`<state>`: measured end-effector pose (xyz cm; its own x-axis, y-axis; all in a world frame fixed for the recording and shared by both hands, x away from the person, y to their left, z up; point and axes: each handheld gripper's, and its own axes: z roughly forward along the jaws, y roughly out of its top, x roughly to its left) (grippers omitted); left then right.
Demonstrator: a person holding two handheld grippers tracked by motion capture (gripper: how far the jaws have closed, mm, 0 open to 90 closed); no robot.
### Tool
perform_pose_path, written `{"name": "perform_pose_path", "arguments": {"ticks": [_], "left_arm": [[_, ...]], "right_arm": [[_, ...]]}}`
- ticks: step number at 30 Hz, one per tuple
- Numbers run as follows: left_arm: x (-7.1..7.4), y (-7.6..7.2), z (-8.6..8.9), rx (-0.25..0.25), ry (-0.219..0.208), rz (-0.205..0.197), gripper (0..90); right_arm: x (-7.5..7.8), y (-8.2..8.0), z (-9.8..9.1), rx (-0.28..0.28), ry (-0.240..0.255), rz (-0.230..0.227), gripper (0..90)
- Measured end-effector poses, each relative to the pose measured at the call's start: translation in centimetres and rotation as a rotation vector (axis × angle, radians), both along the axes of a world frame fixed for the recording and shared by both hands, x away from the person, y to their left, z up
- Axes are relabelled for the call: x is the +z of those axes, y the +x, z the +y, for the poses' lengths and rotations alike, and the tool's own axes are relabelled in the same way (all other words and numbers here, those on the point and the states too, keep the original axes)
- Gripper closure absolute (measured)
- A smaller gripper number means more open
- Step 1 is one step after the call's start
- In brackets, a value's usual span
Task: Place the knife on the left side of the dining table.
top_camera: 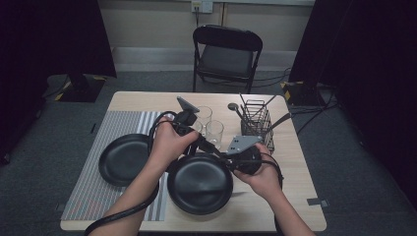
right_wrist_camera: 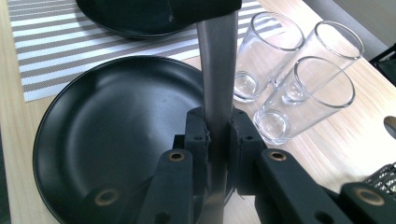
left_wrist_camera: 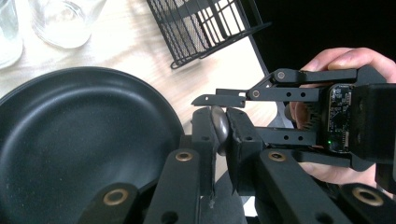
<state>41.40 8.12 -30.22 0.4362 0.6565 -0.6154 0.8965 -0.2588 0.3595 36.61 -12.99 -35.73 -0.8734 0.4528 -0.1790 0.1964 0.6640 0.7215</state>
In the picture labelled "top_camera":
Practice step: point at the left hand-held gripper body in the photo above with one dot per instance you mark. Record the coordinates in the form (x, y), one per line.
(187, 119)

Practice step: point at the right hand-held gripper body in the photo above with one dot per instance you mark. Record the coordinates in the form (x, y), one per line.
(242, 142)

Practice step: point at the black plate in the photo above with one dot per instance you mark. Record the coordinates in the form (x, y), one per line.
(200, 200)
(124, 160)

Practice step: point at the person's left hand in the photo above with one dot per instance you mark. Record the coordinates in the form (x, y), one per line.
(167, 147)

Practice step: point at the person's right hand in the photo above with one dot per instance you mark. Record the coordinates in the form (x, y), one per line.
(265, 182)

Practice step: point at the clear drinking glass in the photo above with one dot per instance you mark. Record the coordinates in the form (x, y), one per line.
(206, 114)
(198, 127)
(214, 134)

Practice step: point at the dark metal spoon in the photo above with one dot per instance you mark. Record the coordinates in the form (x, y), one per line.
(233, 106)

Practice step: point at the thin dark chopstick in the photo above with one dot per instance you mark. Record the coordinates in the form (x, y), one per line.
(270, 100)
(242, 100)

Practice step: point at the grey metal utensil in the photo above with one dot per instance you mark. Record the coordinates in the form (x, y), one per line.
(282, 120)

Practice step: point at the grey striped placemat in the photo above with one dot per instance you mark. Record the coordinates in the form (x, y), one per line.
(124, 121)

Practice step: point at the black folding chair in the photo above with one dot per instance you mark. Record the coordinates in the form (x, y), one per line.
(226, 60)

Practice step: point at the black stand base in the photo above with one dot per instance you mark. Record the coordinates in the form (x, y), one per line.
(82, 91)
(301, 93)

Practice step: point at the grey tape strip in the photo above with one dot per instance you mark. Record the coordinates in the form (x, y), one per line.
(60, 207)
(316, 202)

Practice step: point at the black curtain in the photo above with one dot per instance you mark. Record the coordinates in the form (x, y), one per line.
(367, 49)
(49, 39)

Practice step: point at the white wall socket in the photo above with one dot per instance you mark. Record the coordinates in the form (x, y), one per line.
(206, 6)

